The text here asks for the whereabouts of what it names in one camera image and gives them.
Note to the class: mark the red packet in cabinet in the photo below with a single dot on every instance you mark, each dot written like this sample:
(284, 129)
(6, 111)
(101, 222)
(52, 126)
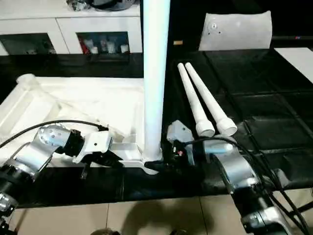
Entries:
(85, 45)

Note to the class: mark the small white jar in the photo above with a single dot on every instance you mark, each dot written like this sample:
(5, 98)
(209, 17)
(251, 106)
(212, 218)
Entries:
(124, 48)
(94, 49)

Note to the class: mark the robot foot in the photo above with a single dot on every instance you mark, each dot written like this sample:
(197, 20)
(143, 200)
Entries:
(178, 232)
(104, 232)

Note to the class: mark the white plastic table leg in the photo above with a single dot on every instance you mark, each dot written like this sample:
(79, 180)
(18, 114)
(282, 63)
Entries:
(193, 98)
(155, 73)
(207, 98)

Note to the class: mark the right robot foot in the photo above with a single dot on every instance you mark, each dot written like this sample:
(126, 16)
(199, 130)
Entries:
(178, 232)

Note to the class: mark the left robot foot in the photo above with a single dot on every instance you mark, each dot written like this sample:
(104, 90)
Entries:
(104, 232)

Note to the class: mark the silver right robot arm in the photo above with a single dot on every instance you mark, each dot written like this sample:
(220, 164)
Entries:
(237, 171)

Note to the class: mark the black stand leg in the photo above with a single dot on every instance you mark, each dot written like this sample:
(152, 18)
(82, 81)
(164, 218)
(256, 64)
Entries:
(304, 208)

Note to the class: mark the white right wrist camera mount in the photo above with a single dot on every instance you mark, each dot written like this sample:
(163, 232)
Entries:
(179, 132)

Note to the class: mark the white plastic chair shell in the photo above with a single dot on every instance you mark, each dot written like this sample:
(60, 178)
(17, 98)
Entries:
(237, 31)

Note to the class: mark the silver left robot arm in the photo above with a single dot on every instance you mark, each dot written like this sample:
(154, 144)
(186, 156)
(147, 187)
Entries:
(36, 151)

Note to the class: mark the white side table board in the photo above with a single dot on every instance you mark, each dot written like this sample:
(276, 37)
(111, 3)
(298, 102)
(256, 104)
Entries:
(296, 61)

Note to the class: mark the small yellow label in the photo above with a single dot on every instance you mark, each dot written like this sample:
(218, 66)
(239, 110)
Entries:
(178, 42)

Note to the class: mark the white plastic table top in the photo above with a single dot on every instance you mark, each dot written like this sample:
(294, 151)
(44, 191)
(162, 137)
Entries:
(73, 98)

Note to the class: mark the white cabinet with glass doors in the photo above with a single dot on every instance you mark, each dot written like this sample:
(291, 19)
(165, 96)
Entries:
(49, 27)

